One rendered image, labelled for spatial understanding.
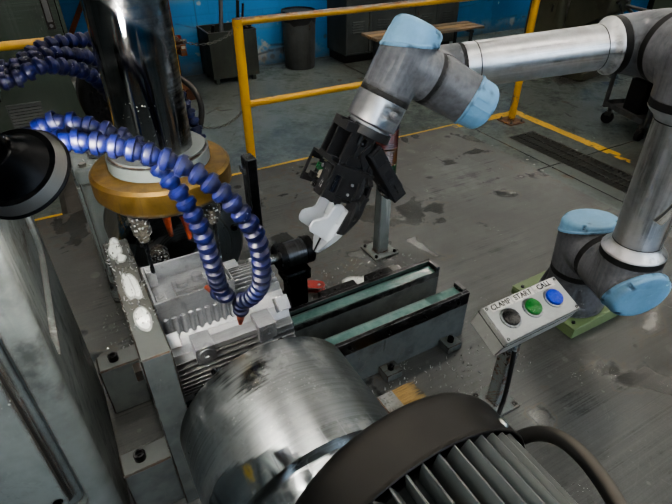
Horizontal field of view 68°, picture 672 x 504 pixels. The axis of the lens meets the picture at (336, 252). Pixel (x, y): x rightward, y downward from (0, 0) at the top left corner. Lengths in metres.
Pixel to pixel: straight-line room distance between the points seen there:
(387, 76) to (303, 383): 0.42
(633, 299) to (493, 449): 0.81
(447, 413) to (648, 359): 1.00
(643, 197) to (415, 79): 0.49
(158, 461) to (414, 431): 0.60
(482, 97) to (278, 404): 0.50
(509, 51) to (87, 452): 0.85
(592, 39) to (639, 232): 0.35
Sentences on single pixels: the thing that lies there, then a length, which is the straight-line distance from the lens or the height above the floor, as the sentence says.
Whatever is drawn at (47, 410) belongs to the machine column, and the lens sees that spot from 0.67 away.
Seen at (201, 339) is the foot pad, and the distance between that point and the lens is 0.80.
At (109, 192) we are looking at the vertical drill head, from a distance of 0.66.
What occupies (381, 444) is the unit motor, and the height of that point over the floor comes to 1.36.
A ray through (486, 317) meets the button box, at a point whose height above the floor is 1.07.
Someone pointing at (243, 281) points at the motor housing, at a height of 1.10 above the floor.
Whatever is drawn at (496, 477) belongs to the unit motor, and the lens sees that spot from 0.32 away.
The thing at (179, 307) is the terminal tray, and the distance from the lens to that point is 0.78.
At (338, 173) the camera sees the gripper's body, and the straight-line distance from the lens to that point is 0.71.
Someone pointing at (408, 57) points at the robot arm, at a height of 1.45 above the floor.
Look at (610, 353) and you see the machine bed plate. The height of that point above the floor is 0.80.
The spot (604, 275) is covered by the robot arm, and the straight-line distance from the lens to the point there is 1.10.
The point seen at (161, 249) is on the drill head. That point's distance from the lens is 1.00.
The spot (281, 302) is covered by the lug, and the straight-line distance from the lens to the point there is 0.82.
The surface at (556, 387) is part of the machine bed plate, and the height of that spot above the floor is 0.80.
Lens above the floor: 1.62
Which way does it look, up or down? 36 degrees down
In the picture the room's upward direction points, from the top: straight up
